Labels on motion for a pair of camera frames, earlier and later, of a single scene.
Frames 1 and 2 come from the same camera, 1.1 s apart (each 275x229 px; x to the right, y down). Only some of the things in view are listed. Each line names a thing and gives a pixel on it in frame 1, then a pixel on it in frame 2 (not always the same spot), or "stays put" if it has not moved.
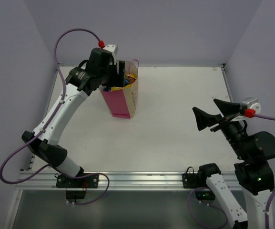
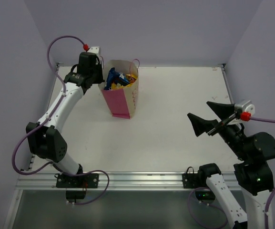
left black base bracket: x=91 y=181 stays put
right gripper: x=204 y=119 to x=200 y=125
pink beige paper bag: x=122 y=102 stays put
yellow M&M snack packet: x=131 y=78 stays put
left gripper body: x=120 y=73 to x=95 y=78
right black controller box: x=206 y=194 stays put
